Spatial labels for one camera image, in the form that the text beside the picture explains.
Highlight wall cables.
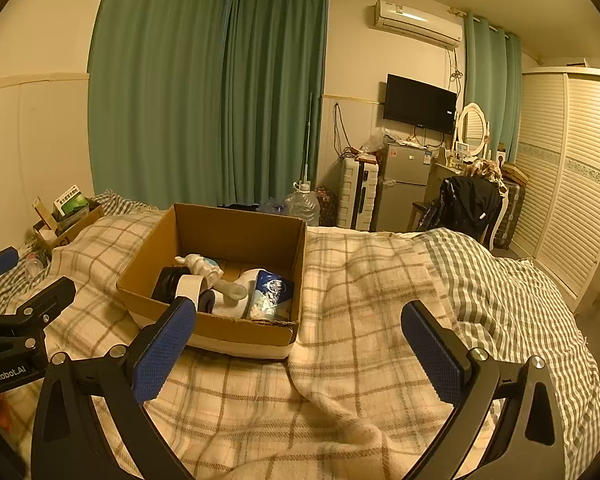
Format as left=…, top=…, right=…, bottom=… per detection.
left=332, top=102, right=348, bottom=156

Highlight black round object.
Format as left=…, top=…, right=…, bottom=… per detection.
left=152, top=266, right=191, bottom=306

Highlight white slatted wardrobe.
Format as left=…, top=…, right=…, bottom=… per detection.
left=510, top=65, right=600, bottom=313

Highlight patterned cloth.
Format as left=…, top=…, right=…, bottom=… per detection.
left=462, top=159, right=503, bottom=183

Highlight cream plaid blanket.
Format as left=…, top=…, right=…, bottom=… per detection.
left=2, top=210, right=481, bottom=480

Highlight large clear water bottle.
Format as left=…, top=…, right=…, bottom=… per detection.
left=285, top=182, right=321, bottom=227

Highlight dark wooden chair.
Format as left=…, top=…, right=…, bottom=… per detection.
left=411, top=175, right=501, bottom=248

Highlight white oval mirror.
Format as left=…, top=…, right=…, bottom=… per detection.
left=456, top=102, right=490, bottom=156

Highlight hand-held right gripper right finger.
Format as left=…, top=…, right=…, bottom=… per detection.
left=401, top=301, right=566, bottom=480

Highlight wide green curtain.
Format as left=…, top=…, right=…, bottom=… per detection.
left=87, top=0, right=231, bottom=208

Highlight green printed carton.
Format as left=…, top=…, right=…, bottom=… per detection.
left=54, top=185, right=89, bottom=218

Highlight brown patterned bag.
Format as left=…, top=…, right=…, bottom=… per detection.
left=312, top=186, right=338, bottom=226

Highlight small clear plastic bottle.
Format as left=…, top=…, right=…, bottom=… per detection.
left=24, top=255, right=48, bottom=281

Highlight dark suitcase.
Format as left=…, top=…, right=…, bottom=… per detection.
left=495, top=175, right=527, bottom=250

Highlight green checked bed sheet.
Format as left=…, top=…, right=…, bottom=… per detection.
left=0, top=191, right=158, bottom=311

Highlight flat brown box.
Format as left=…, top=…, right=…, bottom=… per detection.
left=500, top=162, right=530, bottom=186

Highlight crumpled clear plastic bottle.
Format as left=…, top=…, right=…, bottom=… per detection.
left=257, top=196, right=293, bottom=215

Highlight black wall television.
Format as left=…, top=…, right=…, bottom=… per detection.
left=383, top=73, right=458, bottom=136

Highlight white sock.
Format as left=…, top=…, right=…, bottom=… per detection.
left=200, top=269, right=261, bottom=318

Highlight thin metal pole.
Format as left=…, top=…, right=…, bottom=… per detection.
left=302, top=92, right=314, bottom=186

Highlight air conditioner cable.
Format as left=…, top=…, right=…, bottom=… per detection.
left=447, top=47, right=466, bottom=81

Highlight grey small fridge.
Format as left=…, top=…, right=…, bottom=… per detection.
left=377, top=142, right=433, bottom=233

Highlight black jacket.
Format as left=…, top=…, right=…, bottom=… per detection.
left=420, top=175, right=501, bottom=241

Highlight cluttered cardboard box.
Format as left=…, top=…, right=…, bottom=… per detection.
left=32, top=199, right=105, bottom=251

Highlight narrow light green curtain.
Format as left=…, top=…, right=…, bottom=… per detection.
left=462, top=12, right=522, bottom=161

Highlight white tape roll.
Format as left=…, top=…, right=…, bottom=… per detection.
left=174, top=274, right=208, bottom=311

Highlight blue tissue packet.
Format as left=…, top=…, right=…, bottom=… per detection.
left=247, top=269, right=295, bottom=322

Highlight white toy figure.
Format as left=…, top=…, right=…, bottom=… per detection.
left=175, top=253, right=225, bottom=281

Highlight white suitcase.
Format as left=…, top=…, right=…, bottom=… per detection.
left=337, top=156, right=381, bottom=232

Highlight green checked duvet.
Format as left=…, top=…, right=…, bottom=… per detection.
left=415, top=227, right=600, bottom=478

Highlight white plastic object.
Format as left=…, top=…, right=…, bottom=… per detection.
left=214, top=275, right=249, bottom=302

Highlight white air conditioner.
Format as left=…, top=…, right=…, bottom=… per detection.
left=370, top=0, right=462, bottom=50

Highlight clear plastic bag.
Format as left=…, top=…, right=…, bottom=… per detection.
left=362, top=127, right=395, bottom=153

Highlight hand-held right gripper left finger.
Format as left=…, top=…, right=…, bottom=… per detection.
left=31, top=296, right=198, bottom=480

